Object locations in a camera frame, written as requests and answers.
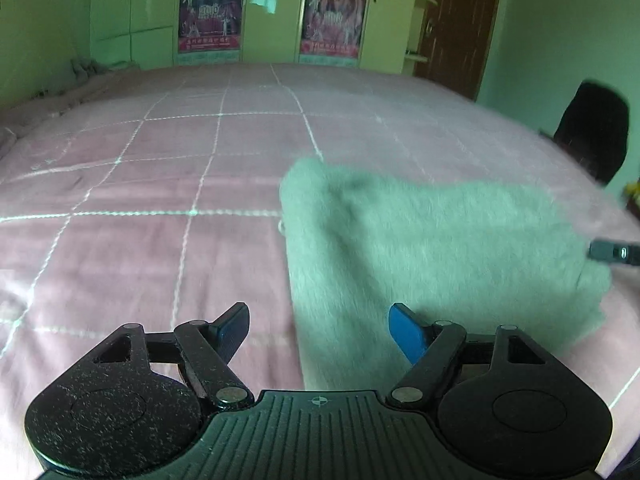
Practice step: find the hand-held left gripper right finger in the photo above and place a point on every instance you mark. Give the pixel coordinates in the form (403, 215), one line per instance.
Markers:
(407, 332)

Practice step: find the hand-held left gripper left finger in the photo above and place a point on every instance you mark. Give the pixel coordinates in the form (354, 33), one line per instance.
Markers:
(232, 329)

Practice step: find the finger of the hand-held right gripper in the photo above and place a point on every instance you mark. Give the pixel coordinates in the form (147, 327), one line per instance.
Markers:
(612, 251)

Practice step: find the green fluffy towel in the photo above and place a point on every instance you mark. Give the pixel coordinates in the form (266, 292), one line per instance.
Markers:
(425, 240)

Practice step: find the small yellow object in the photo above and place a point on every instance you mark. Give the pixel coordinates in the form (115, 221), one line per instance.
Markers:
(632, 187)

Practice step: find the black chair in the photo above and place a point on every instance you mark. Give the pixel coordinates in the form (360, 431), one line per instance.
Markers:
(592, 130)

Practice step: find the pink checked bed sheet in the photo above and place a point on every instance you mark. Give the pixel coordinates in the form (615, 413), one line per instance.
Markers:
(150, 175)

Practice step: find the brown wooden door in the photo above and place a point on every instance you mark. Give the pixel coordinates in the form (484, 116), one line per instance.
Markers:
(460, 25)

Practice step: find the pale green corner shelf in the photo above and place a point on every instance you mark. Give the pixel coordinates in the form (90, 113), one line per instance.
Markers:
(420, 25)

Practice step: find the crumpled grey cloth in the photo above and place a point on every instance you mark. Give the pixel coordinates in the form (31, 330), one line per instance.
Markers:
(82, 67)

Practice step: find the pale green wardrobe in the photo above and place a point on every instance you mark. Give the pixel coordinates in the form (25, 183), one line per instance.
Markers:
(280, 30)

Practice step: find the pink wardrobe poster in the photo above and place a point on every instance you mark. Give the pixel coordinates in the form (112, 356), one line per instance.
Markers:
(210, 17)
(332, 22)

